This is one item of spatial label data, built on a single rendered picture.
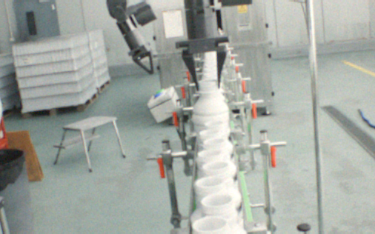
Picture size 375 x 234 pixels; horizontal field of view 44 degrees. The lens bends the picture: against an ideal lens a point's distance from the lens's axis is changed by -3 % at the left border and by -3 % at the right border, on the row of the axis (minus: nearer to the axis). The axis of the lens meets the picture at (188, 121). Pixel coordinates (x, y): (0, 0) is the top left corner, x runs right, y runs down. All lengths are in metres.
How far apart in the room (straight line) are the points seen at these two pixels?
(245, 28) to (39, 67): 3.45
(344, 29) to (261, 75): 6.07
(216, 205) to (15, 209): 2.51
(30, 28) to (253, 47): 7.21
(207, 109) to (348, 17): 10.79
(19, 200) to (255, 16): 3.65
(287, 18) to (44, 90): 6.00
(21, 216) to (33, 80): 4.89
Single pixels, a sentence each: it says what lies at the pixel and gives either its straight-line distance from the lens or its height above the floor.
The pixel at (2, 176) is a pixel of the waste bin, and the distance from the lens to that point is 2.92.
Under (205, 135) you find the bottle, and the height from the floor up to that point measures 1.16.
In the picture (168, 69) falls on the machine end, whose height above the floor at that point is 0.69.
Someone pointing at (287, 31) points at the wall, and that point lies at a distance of 11.34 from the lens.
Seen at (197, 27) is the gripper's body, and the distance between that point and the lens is 0.89.
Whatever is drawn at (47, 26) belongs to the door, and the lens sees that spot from 11.76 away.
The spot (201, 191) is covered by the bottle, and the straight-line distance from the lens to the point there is 0.59.
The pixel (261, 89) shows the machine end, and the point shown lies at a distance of 5.79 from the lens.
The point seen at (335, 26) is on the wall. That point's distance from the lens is 11.56.
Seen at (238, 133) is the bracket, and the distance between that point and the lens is 1.00.
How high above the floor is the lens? 1.38
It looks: 13 degrees down
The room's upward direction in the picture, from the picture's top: 7 degrees counter-clockwise
